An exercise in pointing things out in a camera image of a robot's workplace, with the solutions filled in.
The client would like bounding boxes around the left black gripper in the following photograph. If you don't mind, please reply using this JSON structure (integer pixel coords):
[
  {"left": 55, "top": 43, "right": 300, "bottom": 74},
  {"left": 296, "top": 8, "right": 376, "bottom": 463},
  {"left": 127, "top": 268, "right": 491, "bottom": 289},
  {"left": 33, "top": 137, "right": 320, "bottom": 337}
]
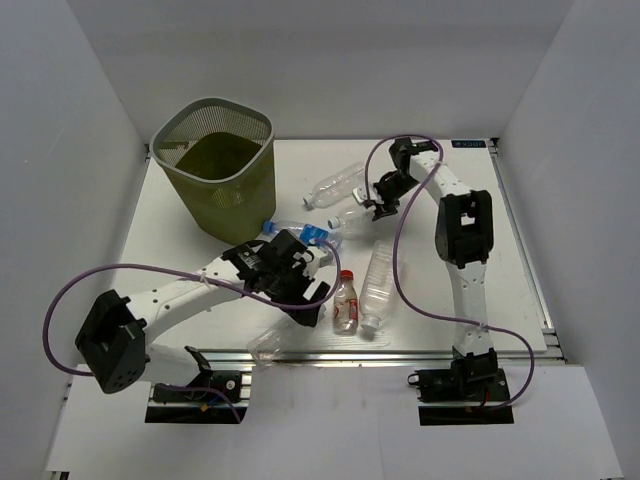
[{"left": 266, "top": 262, "right": 330, "bottom": 326}]

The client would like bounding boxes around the small red cap bottle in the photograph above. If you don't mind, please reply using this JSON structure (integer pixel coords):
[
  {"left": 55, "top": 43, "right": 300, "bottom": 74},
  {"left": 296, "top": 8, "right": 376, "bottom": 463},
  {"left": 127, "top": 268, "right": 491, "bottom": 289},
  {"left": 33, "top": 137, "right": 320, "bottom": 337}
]
[{"left": 333, "top": 270, "right": 359, "bottom": 335}]

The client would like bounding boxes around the large clear ribbed bottle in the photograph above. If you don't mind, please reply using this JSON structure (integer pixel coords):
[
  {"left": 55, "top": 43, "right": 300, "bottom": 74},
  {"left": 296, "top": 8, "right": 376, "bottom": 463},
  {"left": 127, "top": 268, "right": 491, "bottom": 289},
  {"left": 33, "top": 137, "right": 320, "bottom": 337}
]
[{"left": 359, "top": 241, "right": 396, "bottom": 335}]

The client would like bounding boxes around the blue label blue cap bottle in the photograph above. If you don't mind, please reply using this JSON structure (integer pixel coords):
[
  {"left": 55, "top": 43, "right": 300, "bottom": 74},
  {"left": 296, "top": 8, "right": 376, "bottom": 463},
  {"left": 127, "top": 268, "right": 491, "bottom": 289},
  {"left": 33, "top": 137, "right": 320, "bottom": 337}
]
[{"left": 262, "top": 220, "right": 342, "bottom": 251}]

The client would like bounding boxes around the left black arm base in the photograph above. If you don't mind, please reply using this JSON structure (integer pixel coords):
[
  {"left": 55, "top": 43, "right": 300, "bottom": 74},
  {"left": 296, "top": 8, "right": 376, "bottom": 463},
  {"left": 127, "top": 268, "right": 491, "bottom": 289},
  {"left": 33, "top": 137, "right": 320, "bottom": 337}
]
[{"left": 145, "top": 346, "right": 247, "bottom": 425}]

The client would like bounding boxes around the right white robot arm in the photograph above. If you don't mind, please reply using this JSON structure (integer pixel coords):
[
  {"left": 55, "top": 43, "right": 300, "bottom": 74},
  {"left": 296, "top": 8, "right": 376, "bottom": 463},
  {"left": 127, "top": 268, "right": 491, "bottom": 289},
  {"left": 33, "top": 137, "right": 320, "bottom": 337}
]
[{"left": 364, "top": 135, "right": 498, "bottom": 402}]

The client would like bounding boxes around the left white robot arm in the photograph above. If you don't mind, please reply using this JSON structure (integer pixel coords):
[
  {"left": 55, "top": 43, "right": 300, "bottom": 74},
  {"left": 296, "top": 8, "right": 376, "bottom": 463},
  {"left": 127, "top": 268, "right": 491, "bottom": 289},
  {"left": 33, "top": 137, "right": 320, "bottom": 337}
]
[{"left": 75, "top": 230, "right": 338, "bottom": 399}]

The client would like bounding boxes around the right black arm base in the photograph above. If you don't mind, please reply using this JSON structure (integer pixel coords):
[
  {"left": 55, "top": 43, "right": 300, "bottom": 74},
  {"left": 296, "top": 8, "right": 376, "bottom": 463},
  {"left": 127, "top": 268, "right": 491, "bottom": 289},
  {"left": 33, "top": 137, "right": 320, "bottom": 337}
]
[{"left": 407, "top": 349, "right": 514, "bottom": 426}]

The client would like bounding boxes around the green mesh waste bin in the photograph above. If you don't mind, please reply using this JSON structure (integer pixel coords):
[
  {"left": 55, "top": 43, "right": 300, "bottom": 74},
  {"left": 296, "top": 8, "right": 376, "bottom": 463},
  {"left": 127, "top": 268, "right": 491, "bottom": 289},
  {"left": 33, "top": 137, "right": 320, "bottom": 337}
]
[{"left": 150, "top": 97, "right": 276, "bottom": 245}]

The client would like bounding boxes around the clear bottle white cap top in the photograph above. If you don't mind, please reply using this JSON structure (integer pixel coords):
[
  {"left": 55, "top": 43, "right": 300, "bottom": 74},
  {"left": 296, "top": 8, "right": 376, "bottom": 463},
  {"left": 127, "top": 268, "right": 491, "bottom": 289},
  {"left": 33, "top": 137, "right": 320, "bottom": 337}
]
[{"left": 302, "top": 162, "right": 365, "bottom": 209}]

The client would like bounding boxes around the dark blue table label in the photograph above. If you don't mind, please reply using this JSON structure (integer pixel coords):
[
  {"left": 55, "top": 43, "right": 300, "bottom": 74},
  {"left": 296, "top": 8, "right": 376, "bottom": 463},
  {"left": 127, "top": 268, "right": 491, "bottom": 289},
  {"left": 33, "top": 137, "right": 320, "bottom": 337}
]
[{"left": 451, "top": 139, "right": 487, "bottom": 149}]

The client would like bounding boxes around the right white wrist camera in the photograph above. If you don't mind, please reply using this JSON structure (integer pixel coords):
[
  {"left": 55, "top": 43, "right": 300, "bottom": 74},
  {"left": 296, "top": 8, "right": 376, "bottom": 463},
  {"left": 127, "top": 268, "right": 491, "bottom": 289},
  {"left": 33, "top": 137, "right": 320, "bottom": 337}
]
[{"left": 351, "top": 186, "right": 370, "bottom": 208}]

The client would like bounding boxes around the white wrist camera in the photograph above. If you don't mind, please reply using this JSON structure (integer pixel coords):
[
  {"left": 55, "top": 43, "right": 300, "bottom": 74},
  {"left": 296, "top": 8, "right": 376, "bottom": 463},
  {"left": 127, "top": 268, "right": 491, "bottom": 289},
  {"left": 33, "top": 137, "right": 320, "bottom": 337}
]
[
  {"left": 351, "top": 186, "right": 370, "bottom": 208},
  {"left": 301, "top": 244, "right": 334, "bottom": 270}
]

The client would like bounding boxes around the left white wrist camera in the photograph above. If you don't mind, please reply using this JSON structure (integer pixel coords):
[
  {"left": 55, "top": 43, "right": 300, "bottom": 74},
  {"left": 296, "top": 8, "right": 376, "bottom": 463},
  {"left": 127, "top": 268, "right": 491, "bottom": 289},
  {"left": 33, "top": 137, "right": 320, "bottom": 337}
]
[{"left": 301, "top": 244, "right": 334, "bottom": 270}]

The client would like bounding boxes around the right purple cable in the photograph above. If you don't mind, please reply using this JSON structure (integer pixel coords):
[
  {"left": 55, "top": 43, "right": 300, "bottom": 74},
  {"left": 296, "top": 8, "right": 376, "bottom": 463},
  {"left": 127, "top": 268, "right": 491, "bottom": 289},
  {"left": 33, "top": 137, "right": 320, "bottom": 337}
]
[{"left": 363, "top": 134, "right": 536, "bottom": 412}]

